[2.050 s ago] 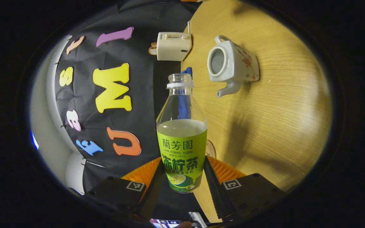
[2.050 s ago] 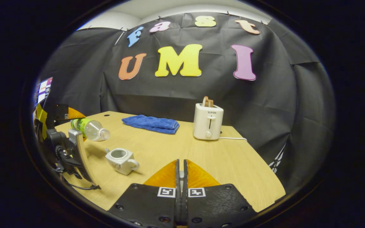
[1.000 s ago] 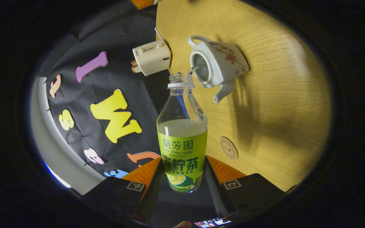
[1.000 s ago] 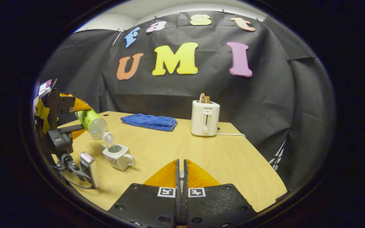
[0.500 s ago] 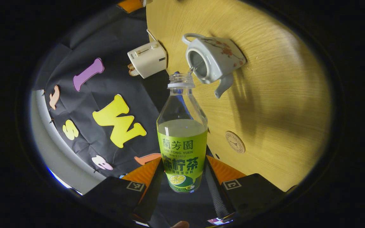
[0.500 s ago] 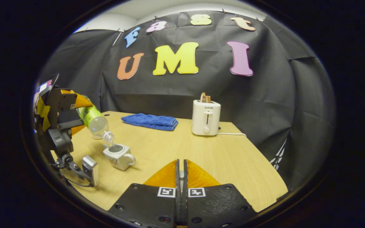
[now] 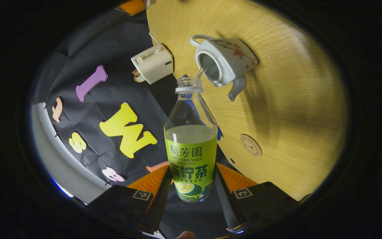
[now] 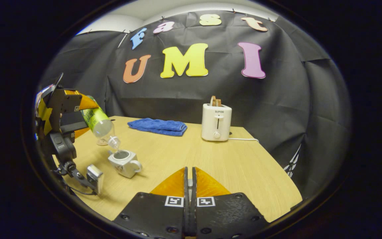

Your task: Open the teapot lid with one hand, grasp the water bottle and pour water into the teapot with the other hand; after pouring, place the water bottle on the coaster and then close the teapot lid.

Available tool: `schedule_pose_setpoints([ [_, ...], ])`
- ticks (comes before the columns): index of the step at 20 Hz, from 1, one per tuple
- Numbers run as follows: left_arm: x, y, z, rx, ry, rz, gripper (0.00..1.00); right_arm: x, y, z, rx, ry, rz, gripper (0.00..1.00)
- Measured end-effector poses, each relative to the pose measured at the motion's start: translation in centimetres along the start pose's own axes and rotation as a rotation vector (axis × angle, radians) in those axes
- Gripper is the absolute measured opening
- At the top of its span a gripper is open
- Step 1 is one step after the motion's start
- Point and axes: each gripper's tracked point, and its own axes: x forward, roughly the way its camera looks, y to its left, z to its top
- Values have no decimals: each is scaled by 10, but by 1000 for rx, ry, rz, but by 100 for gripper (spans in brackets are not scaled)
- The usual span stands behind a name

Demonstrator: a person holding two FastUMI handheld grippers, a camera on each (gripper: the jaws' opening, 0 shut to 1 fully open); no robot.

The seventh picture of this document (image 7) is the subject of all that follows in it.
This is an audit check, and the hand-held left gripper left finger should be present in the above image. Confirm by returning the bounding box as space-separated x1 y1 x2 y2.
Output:
87 164 173 233

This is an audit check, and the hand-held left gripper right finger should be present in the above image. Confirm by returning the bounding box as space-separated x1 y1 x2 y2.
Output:
215 163 299 233

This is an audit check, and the green label water bottle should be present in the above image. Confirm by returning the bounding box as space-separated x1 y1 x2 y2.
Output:
163 76 219 203

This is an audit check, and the round wooden coaster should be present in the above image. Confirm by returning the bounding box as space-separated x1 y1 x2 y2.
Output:
240 134 262 157

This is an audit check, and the white ceramic teacup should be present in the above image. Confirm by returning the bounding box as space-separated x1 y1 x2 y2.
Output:
190 34 258 102

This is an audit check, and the white toaster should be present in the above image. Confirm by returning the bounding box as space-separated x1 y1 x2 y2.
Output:
131 44 174 85

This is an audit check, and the toasted bread slice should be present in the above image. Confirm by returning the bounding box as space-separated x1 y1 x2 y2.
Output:
132 69 146 83

